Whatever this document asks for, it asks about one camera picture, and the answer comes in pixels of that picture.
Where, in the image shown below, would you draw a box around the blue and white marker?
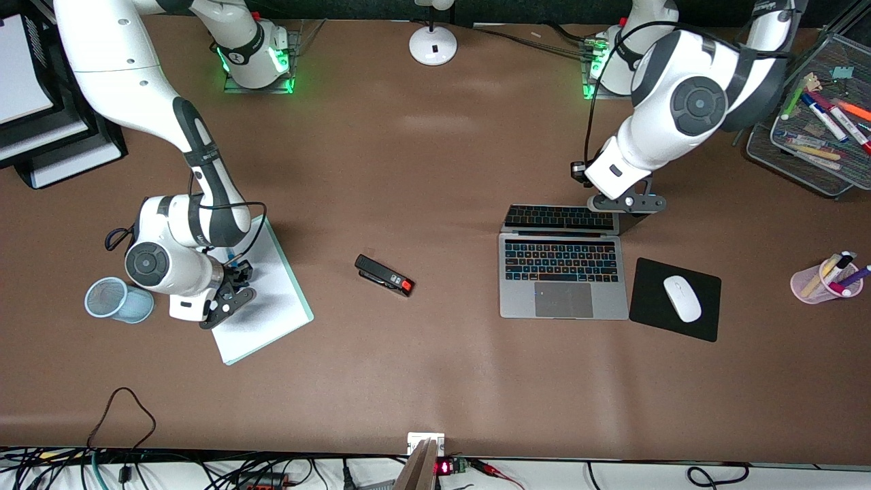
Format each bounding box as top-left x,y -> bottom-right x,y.
800,93 -> 849,143

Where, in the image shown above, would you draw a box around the black wire mesh tray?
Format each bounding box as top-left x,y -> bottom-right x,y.
746,33 -> 871,199

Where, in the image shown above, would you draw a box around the tangled black cable bundle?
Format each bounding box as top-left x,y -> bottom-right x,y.
0,446 -> 409,490

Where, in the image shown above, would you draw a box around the black stapler with red end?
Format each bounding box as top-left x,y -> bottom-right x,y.
355,255 -> 415,298

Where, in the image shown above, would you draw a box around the white computer mouse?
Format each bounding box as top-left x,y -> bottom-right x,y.
663,275 -> 703,323

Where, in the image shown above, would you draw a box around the black stacked paper tray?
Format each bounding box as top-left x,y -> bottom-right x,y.
0,14 -> 128,190

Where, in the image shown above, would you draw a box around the small white box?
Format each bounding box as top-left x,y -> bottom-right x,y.
407,432 -> 446,457

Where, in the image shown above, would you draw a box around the black mouse pad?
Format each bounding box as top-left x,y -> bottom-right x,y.
629,257 -> 722,343

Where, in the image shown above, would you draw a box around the mint clipboard with white paper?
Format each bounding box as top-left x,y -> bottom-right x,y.
208,214 -> 314,366

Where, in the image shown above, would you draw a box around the pink mesh pen cup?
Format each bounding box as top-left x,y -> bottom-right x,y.
791,257 -> 864,305

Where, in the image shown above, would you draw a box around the light blue mesh cup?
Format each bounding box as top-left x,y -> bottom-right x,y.
84,276 -> 156,324

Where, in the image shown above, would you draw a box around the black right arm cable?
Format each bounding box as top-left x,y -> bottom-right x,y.
187,170 -> 267,270

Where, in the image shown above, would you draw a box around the silver laptop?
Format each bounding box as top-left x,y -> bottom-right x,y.
499,204 -> 656,321

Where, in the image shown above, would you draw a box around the coiled black cable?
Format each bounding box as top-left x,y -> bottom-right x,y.
686,463 -> 751,489

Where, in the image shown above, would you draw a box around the red and white marker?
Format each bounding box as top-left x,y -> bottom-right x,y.
810,91 -> 871,156

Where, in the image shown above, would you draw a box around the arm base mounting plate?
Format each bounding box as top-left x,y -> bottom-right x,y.
582,37 -> 637,101
223,27 -> 300,95

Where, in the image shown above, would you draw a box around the thin black looped cable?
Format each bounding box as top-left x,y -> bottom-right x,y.
87,387 -> 157,453

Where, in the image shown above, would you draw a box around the white paper sheet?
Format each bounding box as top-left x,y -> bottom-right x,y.
0,14 -> 55,125
31,138 -> 122,189

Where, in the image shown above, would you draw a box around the purple marker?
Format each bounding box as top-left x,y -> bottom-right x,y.
836,265 -> 871,290

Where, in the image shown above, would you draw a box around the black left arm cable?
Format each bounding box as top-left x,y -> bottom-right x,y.
583,20 -> 798,167

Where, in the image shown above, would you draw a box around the yellow ruler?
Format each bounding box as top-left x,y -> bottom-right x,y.
802,257 -> 842,299

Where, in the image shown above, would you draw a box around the white lamp base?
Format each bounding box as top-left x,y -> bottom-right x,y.
408,0 -> 458,67

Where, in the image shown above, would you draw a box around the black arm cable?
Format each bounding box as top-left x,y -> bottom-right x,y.
583,20 -> 798,167
187,170 -> 267,270

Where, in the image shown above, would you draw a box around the black and white marker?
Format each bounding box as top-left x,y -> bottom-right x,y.
822,250 -> 857,285

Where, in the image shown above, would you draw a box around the black table cables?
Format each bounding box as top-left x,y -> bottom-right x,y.
470,22 -> 606,55

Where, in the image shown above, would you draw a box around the grey camera stand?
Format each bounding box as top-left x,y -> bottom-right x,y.
393,438 -> 440,490

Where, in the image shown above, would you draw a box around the red wires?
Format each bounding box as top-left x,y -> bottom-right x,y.
470,459 -> 526,490

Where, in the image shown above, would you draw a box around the green marker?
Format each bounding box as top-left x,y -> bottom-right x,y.
780,73 -> 817,121

